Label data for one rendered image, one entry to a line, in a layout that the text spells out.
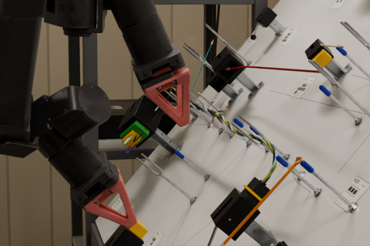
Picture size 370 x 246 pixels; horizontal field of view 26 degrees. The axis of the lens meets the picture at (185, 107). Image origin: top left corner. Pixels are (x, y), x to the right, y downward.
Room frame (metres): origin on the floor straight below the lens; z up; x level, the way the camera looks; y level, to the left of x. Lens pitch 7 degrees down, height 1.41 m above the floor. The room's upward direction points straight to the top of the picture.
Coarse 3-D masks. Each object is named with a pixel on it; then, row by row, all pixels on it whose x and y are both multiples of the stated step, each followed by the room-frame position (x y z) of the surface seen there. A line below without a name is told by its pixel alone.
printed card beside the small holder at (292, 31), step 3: (294, 27) 1.81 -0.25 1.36; (291, 30) 1.81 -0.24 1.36; (294, 30) 1.80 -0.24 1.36; (297, 30) 1.78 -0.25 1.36; (288, 33) 1.82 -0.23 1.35; (291, 33) 1.80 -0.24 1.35; (294, 33) 1.78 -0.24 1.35; (285, 36) 1.82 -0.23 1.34; (288, 36) 1.80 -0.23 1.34; (291, 36) 1.78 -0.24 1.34; (282, 39) 1.82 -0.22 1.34; (285, 39) 1.80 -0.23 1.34; (288, 39) 1.78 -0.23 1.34; (279, 42) 1.82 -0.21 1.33; (282, 42) 1.80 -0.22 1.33; (285, 42) 1.78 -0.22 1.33
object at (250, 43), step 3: (246, 42) 2.04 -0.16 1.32; (249, 42) 2.02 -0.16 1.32; (252, 42) 2.00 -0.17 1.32; (246, 45) 2.03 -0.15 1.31; (249, 45) 2.00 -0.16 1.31; (252, 45) 1.98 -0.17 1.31; (243, 48) 2.02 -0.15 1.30; (246, 48) 2.00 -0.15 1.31; (249, 48) 1.98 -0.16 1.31; (240, 51) 2.03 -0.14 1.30; (243, 51) 2.01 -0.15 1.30; (246, 51) 1.99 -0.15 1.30; (243, 54) 1.98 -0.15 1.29; (240, 57) 1.99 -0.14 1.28
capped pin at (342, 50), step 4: (336, 48) 1.25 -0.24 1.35; (340, 48) 1.25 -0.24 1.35; (340, 52) 1.26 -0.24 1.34; (344, 52) 1.25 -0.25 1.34; (348, 56) 1.26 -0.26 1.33; (352, 60) 1.26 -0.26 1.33; (356, 64) 1.26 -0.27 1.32; (360, 68) 1.26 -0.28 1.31; (364, 72) 1.26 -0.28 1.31; (368, 76) 1.27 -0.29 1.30
